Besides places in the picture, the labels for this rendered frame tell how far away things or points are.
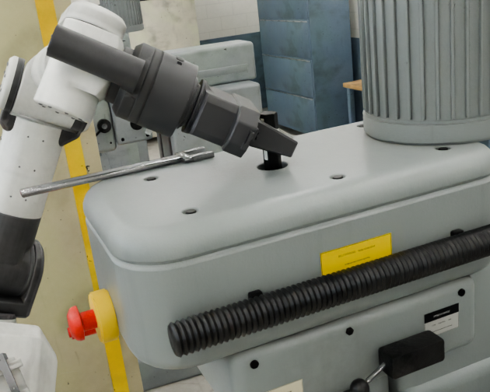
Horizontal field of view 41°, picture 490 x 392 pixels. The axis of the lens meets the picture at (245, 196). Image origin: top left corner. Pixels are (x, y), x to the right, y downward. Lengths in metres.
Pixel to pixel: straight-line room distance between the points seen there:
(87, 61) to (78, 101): 0.05
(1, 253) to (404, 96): 0.62
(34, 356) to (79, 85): 0.46
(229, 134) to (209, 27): 9.65
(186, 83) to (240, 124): 0.07
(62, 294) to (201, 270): 2.02
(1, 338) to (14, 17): 1.56
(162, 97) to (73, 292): 1.98
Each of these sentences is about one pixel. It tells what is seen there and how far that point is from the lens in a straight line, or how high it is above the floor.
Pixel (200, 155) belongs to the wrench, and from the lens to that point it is 0.86.
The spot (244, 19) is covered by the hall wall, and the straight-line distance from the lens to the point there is 10.59.
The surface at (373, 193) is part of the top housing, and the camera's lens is 0.72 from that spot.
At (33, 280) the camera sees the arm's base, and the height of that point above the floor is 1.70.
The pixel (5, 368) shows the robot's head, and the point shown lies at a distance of 0.90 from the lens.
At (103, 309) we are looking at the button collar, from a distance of 0.76.
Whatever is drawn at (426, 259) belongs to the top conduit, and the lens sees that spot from 0.75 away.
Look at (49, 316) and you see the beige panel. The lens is 2.69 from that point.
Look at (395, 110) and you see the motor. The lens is 0.84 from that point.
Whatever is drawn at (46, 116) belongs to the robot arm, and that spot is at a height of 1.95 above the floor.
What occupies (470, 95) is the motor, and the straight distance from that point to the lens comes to 0.83.
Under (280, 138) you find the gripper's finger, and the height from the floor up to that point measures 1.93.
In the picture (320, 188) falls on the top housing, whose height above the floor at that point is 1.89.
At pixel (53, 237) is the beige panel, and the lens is 2.57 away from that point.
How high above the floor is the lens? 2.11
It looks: 19 degrees down
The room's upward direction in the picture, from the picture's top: 7 degrees counter-clockwise
